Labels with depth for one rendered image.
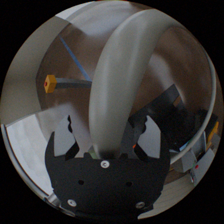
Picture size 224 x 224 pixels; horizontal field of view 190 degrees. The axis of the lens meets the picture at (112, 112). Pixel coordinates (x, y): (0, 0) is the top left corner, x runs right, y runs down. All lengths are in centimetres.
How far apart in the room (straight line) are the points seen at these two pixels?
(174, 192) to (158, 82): 617
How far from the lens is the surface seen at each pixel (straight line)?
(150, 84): 137
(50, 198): 73
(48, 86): 66
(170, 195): 617
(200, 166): 76
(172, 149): 101
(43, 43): 566
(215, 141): 190
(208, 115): 45
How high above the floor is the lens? 133
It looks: 66 degrees down
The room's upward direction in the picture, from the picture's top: 132 degrees counter-clockwise
